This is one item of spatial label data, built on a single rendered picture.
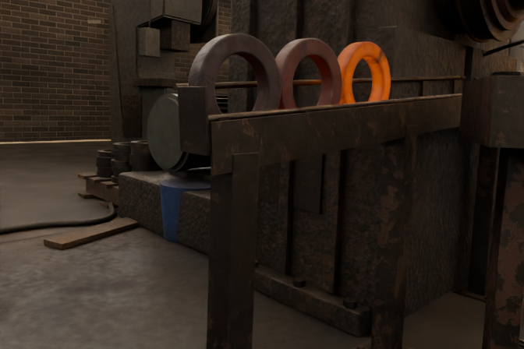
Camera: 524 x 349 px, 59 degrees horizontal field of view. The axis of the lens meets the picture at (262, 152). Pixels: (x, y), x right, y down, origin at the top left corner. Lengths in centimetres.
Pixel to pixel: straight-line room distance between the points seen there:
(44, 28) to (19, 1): 42
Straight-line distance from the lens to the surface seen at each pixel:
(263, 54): 84
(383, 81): 114
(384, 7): 140
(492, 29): 167
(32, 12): 710
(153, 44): 540
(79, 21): 731
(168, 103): 225
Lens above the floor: 65
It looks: 6 degrees down
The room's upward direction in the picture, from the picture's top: 2 degrees clockwise
